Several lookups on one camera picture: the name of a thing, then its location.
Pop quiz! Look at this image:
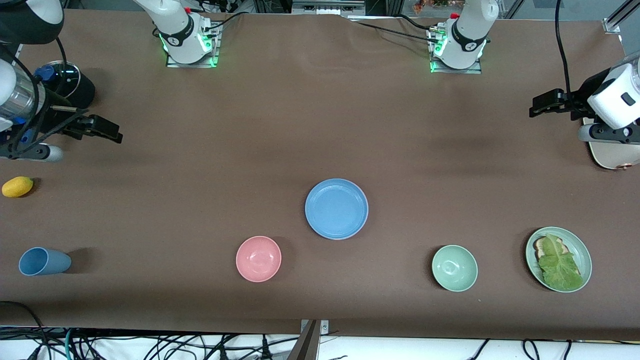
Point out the green lettuce leaf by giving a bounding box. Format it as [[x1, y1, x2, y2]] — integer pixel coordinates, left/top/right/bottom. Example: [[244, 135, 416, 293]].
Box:
[[537, 233, 585, 292]]

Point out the glass lid with blue knob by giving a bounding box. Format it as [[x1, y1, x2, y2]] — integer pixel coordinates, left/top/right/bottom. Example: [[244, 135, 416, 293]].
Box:
[[34, 60, 81, 97]]

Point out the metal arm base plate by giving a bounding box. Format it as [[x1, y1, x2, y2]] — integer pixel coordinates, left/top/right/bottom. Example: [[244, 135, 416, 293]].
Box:
[[165, 22, 221, 68], [428, 27, 484, 75]]

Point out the blue plate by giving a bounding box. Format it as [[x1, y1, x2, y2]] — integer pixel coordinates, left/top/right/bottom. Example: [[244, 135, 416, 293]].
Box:
[[304, 178, 369, 241]]

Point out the green bowl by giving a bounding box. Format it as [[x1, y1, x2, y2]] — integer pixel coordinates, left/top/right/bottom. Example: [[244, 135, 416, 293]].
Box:
[[431, 244, 479, 293]]

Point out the green plate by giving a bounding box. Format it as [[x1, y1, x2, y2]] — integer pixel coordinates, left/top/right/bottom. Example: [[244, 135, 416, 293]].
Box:
[[525, 226, 593, 293]]

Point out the thick black floor cable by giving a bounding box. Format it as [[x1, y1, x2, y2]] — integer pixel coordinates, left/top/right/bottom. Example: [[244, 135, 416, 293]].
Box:
[[0, 300, 49, 360]]

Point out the blue cup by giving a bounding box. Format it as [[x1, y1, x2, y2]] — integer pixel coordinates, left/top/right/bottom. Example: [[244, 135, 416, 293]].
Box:
[[18, 247, 72, 277]]

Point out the toasted bread slice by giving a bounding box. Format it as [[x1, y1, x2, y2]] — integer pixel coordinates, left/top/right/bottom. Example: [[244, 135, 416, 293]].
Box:
[[533, 237, 566, 261]]

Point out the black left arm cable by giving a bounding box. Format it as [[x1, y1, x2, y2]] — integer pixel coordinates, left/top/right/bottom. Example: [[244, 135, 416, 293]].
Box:
[[554, 0, 592, 109]]

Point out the brown camera stand bar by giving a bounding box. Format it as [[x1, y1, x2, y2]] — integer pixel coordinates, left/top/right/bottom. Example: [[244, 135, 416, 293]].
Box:
[[291, 320, 321, 360]]

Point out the yellow lemon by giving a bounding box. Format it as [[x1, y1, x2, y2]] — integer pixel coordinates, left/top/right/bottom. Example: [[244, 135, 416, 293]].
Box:
[[1, 176, 34, 198]]

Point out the black base cable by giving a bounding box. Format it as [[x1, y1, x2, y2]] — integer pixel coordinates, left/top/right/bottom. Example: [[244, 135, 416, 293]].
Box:
[[202, 10, 256, 33], [348, 19, 438, 44], [395, 13, 442, 33]]

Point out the pink bowl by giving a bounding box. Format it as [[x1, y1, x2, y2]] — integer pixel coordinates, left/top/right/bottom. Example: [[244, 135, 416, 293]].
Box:
[[235, 235, 282, 283]]

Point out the aluminium frame profile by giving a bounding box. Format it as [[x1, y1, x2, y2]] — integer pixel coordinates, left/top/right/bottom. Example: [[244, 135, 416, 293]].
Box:
[[291, 0, 366, 16]]

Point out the aluminium corner profile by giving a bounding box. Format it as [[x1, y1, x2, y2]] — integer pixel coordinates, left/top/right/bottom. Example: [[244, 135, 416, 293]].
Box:
[[602, 0, 640, 35]]

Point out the small metal bracket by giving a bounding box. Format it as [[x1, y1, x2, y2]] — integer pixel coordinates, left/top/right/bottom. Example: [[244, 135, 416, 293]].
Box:
[[300, 319, 330, 335]]

